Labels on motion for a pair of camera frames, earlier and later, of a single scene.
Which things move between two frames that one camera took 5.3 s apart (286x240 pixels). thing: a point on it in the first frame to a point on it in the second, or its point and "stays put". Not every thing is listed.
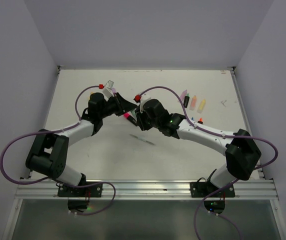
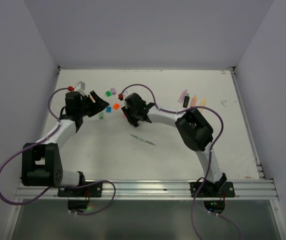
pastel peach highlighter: (193, 103) stays put
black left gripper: (123, 105) to (98, 106)
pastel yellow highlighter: (201, 107) stays put
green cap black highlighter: (186, 100) stays put
